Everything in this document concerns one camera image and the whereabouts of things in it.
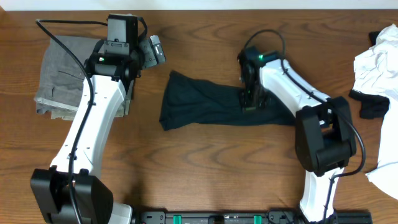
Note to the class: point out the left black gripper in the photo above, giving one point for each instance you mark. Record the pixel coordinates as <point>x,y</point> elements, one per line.
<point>150,60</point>

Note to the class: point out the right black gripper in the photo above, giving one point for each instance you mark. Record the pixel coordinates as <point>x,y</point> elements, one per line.
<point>245,104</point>

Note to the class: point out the black Nike t-shirt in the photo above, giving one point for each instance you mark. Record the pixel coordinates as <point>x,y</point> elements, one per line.
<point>188,101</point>

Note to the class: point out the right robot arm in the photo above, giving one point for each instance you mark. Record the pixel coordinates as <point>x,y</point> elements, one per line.
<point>324,133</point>

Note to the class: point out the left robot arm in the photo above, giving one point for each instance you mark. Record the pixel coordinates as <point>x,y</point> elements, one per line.
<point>70,190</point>

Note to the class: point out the folded grey shorts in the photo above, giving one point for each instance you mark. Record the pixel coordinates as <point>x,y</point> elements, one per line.
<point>61,79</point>

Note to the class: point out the black garment under white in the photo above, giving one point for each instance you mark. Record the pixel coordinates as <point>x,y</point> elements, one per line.
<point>370,102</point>

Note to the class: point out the white crumpled garment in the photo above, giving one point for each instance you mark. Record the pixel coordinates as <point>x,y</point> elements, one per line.
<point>384,177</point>

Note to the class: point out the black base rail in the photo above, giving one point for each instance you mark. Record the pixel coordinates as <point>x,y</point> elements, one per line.
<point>270,217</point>

